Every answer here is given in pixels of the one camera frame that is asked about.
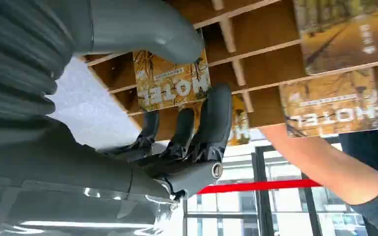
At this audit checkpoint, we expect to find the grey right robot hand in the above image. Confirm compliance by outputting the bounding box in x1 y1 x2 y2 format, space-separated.
0 0 234 236

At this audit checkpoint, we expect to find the ribbed grey right arm sleeve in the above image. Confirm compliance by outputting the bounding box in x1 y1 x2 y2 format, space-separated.
0 0 75 126

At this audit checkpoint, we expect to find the red barrier belt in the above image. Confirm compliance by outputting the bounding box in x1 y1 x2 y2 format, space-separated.
196 178 322 195

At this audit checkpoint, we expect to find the wooden card box with dividers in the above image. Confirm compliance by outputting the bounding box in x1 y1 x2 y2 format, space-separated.
78 0 378 148

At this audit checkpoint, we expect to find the person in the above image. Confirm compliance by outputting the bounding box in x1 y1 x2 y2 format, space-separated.
338 107 378 236

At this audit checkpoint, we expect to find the tree-lined road print card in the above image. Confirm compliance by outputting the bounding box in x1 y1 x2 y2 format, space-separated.
292 0 378 76

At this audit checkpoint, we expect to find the black window frame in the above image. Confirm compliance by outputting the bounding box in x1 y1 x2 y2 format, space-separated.
182 145 369 236

